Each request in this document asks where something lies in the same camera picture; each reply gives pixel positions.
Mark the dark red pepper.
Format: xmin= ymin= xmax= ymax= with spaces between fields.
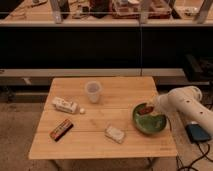
xmin=139 ymin=106 xmax=154 ymax=115

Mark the blue device on floor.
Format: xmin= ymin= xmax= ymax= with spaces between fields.
xmin=185 ymin=124 xmax=211 ymax=143

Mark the black floor cable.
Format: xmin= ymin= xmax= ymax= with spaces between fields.
xmin=175 ymin=141 xmax=213 ymax=171

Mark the green ceramic bowl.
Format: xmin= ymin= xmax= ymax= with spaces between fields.
xmin=132 ymin=103 xmax=167 ymax=135

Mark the small white bottle cap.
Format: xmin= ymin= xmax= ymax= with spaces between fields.
xmin=80 ymin=108 xmax=86 ymax=114

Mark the clear plastic cup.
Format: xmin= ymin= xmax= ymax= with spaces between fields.
xmin=85 ymin=81 xmax=102 ymax=103

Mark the long wooden workbench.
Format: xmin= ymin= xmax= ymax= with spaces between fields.
xmin=0 ymin=0 xmax=213 ymax=27

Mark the clear wrapped white packet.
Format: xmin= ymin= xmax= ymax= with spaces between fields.
xmin=105 ymin=125 xmax=125 ymax=144

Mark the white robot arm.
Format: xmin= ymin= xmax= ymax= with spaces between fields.
xmin=153 ymin=86 xmax=213 ymax=136

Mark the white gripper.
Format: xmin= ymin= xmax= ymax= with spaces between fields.
xmin=152 ymin=95 xmax=166 ymax=115

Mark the brown orange candy bar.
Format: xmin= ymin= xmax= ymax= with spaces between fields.
xmin=50 ymin=119 xmax=73 ymax=141

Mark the light wooden folding table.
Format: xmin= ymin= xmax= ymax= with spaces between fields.
xmin=29 ymin=77 xmax=177 ymax=160

